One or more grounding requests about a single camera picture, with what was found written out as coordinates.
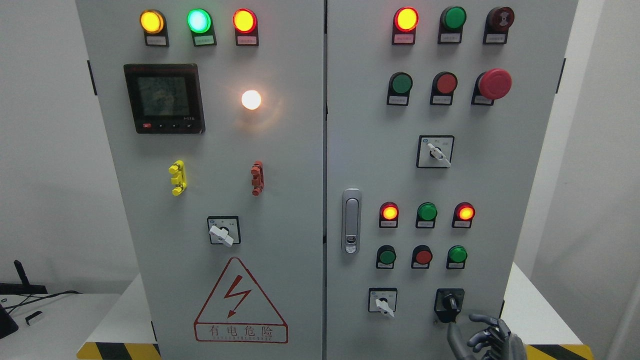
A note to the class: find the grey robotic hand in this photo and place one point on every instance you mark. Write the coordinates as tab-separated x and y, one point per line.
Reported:
500	341

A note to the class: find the black rotary knob switch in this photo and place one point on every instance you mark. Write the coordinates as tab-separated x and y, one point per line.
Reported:
448	304

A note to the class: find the green lamp lower right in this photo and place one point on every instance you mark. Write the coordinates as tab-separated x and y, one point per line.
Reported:
456	257

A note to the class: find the red push button lower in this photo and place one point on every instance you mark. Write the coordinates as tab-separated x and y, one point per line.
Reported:
421	257

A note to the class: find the red push button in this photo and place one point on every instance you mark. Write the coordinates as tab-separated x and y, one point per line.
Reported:
421	257
443	89

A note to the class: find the red lamp middle right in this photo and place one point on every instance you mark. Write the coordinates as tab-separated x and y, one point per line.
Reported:
463	216

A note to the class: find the green push button lower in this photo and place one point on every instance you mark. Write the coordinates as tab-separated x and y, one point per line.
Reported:
385	257

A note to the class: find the green push button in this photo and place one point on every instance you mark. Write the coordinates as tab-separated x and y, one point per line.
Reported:
399	87
385	257

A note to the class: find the green lamp middle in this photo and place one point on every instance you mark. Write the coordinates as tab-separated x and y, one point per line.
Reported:
426	216

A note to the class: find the lit red lamp middle left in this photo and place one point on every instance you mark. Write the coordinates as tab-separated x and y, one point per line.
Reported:
388	215

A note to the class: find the grey electrical control cabinet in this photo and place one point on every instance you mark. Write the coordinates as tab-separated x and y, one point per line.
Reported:
322	68

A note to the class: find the red mushroom emergency stop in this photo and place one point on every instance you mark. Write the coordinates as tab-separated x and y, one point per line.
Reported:
491	85

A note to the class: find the red electric hazard warning sticker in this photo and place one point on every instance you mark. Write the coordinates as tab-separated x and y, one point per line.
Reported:
238	310

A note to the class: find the red push button upper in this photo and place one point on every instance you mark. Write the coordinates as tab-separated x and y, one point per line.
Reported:
443	89

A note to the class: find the green push button upper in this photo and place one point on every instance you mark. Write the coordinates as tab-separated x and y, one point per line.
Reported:
399	87

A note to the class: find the red terminal clip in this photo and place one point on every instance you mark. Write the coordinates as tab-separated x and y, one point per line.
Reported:
258	178

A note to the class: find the dark red buzzer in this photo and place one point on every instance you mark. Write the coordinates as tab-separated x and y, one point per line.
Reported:
498	22

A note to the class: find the green lamp right top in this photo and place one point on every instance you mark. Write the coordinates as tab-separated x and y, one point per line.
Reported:
451	25

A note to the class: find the lit red lamp right top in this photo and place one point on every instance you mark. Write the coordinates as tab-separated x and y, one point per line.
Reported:
405	23

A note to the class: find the glowing white round lamp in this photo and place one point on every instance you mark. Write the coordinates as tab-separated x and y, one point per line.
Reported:
251	99

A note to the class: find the yellow terminal clip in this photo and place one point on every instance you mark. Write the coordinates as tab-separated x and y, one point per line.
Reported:
178	177

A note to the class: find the white platform with hazard stripes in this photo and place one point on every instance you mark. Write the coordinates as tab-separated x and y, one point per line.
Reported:
126	333

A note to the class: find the lit red lamp left door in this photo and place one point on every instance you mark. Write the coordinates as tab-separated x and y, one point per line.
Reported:
245	24

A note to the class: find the black digital power meter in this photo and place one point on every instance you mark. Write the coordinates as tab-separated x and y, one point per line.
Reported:
165	98

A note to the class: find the lit green indicator lamp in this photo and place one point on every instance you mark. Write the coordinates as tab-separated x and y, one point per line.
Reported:
201	28

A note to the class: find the small black white adapter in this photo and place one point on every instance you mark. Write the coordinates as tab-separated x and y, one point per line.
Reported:
34	317

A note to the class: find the yellow indicator lamp top left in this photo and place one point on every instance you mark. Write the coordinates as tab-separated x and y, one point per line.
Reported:
154	28

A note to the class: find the black device with antenna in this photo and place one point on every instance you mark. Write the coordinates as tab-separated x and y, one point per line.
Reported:
24	288

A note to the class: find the black object at left edge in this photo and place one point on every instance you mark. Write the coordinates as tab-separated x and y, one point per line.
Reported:
7	324

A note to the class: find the white selector switch lower right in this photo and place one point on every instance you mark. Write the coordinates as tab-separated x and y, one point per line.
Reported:
383	300

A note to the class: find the white selector switch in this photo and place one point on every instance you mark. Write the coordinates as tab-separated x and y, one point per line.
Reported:
383	300
434	152

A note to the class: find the silver door lock handle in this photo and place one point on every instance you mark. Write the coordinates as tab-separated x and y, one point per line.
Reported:
351	220

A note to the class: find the white selector switch upper right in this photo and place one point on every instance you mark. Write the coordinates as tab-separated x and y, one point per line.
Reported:
434	152

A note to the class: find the white selector switch left door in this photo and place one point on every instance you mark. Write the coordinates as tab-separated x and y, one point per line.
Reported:
224	230

